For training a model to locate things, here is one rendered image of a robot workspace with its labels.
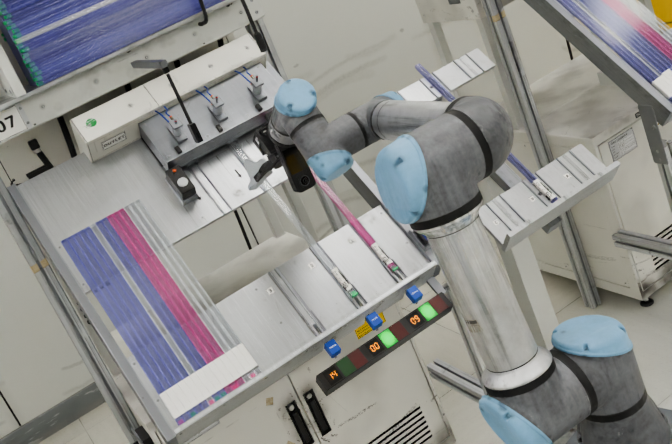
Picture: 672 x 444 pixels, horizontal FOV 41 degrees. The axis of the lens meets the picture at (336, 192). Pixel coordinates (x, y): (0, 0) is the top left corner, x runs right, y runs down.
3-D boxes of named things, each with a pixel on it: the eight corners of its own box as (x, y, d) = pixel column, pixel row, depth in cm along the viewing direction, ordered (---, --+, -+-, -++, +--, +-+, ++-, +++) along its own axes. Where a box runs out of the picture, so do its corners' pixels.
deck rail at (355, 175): (439, 274, 203) (443, 261, 198) (432, 278, 202) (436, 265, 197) (265, 73, 232) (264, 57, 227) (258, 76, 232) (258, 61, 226)
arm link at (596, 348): (662, 385, 144) (639, 315, 139) (601, 431, 139) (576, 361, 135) (609, 362, 154) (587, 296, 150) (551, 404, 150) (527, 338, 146)
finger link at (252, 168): (238, 171, 195) (262, 146, 190) (252, 193, 193) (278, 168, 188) (228, 174, 192) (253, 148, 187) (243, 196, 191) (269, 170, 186)
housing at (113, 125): (267, 89, 231) (266, 52, 219) (96, 178, 213) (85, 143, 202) (250, 69, 234) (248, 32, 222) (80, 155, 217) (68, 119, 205)
